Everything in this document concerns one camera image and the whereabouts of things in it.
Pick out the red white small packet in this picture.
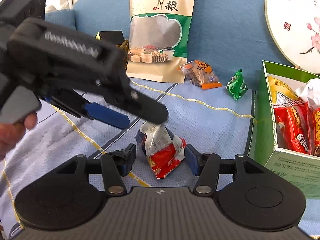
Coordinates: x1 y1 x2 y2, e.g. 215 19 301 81
136 122 187 179

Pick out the orange brown date packet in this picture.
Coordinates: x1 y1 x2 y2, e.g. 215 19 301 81
180 60 222 90

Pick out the small green candy packet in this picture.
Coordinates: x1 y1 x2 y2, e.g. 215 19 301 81
226 69 248 101

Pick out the red cracker snack packet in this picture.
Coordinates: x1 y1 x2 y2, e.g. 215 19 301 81
273 100 310 154

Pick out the yellow snack packet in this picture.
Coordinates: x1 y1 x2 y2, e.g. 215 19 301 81
268 76 298 105

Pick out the orange red snack packet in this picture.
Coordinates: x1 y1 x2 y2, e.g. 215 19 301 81
307 104 320 157

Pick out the white foil snack packet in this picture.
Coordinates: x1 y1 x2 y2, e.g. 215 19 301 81
295 79 320 105

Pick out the person's left hand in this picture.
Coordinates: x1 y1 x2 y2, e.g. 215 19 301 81
0 113 37 160

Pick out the blue throw pillow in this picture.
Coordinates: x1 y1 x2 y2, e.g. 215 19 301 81
44 9 76 30

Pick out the black and gold box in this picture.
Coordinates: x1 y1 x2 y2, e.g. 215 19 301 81
95 30 125 46

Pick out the green cardboard box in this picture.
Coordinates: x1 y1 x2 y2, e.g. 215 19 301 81
246 60 320 199

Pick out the large beige grain pouch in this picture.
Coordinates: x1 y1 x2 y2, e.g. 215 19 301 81
126 0 195 83

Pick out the blue fabric sofa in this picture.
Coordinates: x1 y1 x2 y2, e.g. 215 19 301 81
44 0 320 91

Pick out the round floral fan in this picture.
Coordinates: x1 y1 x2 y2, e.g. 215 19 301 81
265 0 319 74

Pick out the gold wire basket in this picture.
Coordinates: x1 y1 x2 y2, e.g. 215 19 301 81
116 39 130 68

